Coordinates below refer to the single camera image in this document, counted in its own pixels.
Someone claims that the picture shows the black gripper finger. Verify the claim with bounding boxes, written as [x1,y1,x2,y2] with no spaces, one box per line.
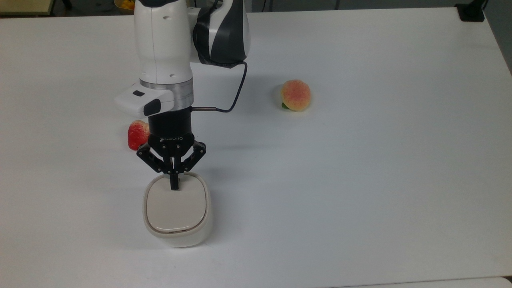
[175,141,207,190]
[137,144,176,190]

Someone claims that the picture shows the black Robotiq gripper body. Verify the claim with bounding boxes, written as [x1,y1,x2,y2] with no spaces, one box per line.
[148,110,196,173]

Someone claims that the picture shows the cream garbage bin with lid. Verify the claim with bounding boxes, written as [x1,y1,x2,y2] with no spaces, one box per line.
[143,171,212,248]

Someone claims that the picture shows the red toy strawberry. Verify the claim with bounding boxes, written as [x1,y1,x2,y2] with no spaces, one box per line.
[127,120,150,151]

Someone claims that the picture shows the orange yellow toy peach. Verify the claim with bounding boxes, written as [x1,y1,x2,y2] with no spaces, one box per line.
[280,79,312,112]

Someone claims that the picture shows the bowl with yellow fruit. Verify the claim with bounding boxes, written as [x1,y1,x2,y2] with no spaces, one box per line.
[114,0,136,15]

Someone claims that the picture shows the wooden side table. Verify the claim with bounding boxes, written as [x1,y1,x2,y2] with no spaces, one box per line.
[0,0,55,16]

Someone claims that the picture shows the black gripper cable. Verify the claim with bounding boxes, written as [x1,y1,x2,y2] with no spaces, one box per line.
[191,60,248,114]

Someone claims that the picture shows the black camera stand clamp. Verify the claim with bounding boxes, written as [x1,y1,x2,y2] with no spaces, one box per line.
[455,0,489,22]

